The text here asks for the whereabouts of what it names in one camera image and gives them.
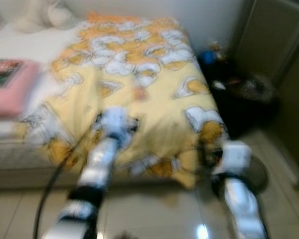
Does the pink pillow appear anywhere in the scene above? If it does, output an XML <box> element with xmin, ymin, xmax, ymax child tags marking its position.
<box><xmin>0</xmin><ymin>60</ymin><xmax>43</xmax><ymax>119</ymax></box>

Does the yellow cartoon print blanket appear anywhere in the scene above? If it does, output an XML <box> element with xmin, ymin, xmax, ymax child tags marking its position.
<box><xmin>17</xmin><ymin>12</ymin><xmax>230</xmax><ymax>190</ymax></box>

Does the round grey fan base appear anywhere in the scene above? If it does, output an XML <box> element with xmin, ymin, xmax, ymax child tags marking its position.
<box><xmin>239</xmin><ymin>154</ymin><xmax>270</xmax><ymax>195</ymax></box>

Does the small blue object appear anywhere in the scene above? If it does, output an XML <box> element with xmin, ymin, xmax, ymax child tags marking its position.
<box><xmin>198</xmin><ymin>50</ymin><xmax>217</xmax><ymax>65</ymax></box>

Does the bed with white sheet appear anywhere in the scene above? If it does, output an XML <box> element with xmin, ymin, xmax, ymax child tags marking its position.
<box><xmin>0</xmin><ymin>20</ymin><xmax>230</xmax><ymax>190</ymax></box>

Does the grey wardrobe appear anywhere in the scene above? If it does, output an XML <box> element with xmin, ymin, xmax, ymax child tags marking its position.
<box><xmin>232</xmin><ymin>0</ymin><xmax>299</xmax><ymax>175</ymax></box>

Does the dark red magazine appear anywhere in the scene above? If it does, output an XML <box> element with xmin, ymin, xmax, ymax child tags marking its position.
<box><xmin>0</xmin><ymin>59</ymin><xmax>23</xmax><ymax>88</ymax></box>

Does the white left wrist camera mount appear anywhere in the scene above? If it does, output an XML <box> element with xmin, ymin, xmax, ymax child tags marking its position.
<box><xmin>101</xmin><ymin>107</ymin><xmax>133</xmax><ymax>145</ymax></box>

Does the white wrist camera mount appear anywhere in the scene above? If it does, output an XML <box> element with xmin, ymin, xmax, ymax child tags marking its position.
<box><xmin>101</xmin><ymin>107</ymin><xmax>133</xmax><ymax>145</ymax></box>
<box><xmin>217</xmin><ymin>141</ymin><xmax>252</xmax><ymax>176</ymax></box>

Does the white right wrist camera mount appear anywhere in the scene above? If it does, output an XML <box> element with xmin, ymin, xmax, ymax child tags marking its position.
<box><xmin>217</xmin><ymin>141</ymin><xmax>252</xmax><ymax>176</ymax></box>

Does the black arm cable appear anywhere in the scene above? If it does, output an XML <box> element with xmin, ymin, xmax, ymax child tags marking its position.
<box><xmin>32</xmin><ymin>115</ymin><xmax>103</xmax><ymax>239</ymax></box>

